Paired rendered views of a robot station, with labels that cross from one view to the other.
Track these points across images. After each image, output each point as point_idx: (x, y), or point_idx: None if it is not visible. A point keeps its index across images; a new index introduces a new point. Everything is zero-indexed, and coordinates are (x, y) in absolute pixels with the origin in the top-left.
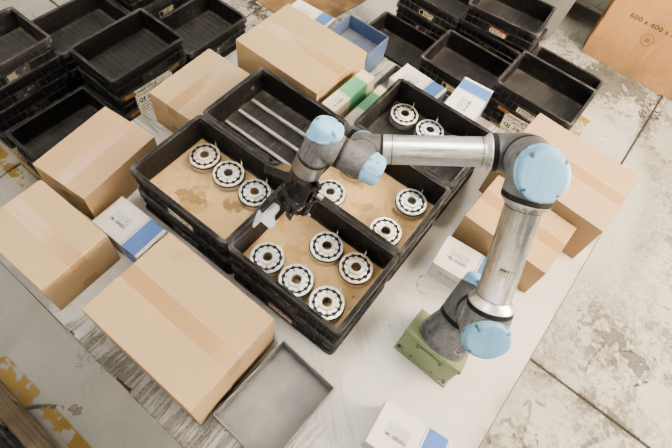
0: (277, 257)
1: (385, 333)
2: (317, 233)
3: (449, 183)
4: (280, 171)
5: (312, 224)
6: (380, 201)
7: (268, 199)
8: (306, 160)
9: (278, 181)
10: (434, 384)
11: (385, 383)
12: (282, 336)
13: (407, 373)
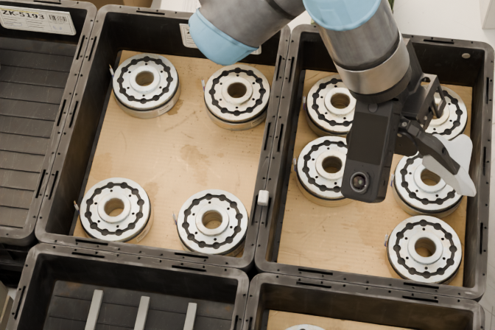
0: (412, 231)
1: None
2: (317, 194)
3: (89, 12)
4: (390, 134)
5: (293, 226)
6: (166, 140)
7: (441, 149)
8: (395, 26)
9: (258, 318)
10: None
11: (447, 37)
12: (489, 206)
13: (412, 17)
